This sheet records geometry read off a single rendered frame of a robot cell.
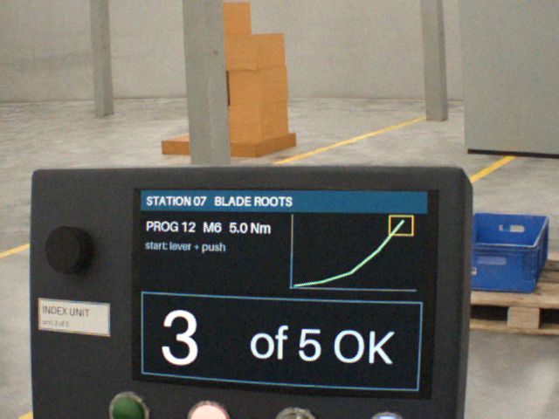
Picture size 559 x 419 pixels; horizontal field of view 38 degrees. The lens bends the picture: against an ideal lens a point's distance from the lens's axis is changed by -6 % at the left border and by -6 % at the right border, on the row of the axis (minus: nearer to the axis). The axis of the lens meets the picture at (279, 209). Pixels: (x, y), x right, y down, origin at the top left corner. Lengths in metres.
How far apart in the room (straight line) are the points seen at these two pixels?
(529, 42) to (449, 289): 7.71
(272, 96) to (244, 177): 8.36
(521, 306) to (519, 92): 4.72
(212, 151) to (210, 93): 0.45
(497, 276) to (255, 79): 5.30
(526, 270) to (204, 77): 3.59
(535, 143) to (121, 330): 7.79
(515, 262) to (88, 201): 3.30
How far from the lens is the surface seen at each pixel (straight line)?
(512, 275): 3.75
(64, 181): 0.51
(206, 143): 6.66
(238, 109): 8.74
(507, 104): 8.23
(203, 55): 6.59
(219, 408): 0.48
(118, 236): 0.50
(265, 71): 8.70
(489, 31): 8.25
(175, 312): 0.48
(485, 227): 4.32
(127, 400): 0.50
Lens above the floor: 1.33
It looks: 12 degrees down
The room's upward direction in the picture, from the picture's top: 3 degrees counter-clockwise
